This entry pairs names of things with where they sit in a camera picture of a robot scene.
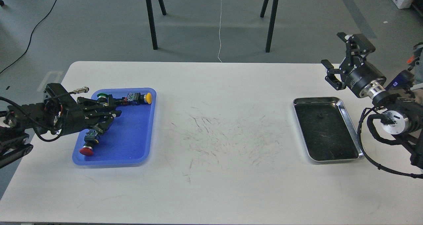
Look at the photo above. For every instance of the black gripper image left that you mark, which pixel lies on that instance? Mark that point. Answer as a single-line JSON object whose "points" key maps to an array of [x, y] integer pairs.
{"points": [[86, 114]]}

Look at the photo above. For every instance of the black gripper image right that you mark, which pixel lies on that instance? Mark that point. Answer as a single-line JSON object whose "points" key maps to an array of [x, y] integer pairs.
{"points": [[361, 77]]}

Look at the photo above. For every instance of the blue plastic tray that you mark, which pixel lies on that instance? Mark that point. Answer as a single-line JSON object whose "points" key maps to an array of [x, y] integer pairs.
{"points": [[127, 142]]}

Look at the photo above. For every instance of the silver metal tray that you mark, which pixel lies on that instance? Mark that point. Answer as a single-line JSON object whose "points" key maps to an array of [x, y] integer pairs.
{"points": [[332, 139]]}

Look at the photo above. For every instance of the black table legs right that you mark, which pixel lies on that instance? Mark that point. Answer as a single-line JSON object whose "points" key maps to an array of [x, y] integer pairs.
{"points": [[272, 21]]}

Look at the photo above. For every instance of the black table legs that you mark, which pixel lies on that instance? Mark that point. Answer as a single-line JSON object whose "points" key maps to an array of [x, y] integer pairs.
{"points": [[151, 21], [272, 21]]}

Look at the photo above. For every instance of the black table legs left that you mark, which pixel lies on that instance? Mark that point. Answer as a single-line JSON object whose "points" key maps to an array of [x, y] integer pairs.
{"points": [[151, 21]]}

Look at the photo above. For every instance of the green push button switch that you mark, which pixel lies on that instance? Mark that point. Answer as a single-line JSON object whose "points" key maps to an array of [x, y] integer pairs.
{"points": [[105, 99]]}

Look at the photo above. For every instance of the red push button switch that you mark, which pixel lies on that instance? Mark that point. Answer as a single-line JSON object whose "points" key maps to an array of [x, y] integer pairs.
{"points": [[88, 147]]}

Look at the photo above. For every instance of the yellow push button switch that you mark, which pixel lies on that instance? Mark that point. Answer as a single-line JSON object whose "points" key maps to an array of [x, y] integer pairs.
{"points": [[137, 99]]}

